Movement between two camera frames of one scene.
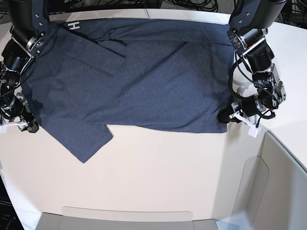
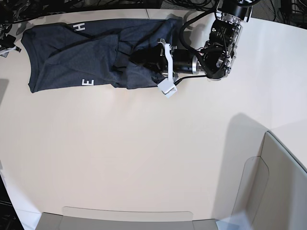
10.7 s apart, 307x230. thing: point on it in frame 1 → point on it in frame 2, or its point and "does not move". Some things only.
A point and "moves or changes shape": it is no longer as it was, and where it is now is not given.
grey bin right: x=272 y=194 does not move
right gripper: x=238 y=113 → x=168 y=50
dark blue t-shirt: x=150 y=74 moves or changes shape
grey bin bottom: x=89 y=218 does not move
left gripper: x=32 y=126 → x=11 y=40
